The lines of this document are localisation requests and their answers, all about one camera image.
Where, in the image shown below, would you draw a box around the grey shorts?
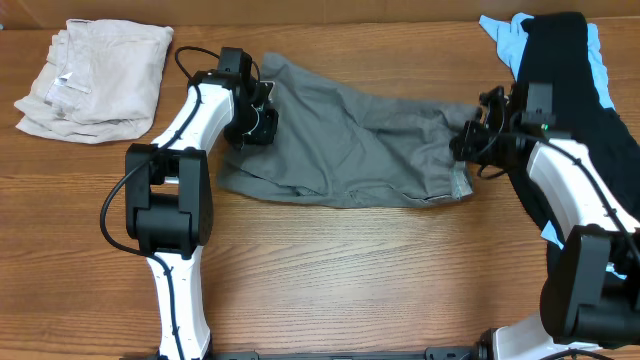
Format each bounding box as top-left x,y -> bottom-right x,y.
217,53 -> 481,208

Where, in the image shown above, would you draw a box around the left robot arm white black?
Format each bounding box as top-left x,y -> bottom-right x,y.
118,47 -> 278,359

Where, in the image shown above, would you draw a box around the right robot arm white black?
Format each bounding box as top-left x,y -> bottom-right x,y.
450,83 -> 639,359

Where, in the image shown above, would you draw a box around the light blue garment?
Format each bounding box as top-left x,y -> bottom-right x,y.
478,12 -> 640,281

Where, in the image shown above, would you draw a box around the black garment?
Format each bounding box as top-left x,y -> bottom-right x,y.
492,11 -> 640,274

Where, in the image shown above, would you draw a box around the folded beige shorts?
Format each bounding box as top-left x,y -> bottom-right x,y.
14,19 -> 174,144

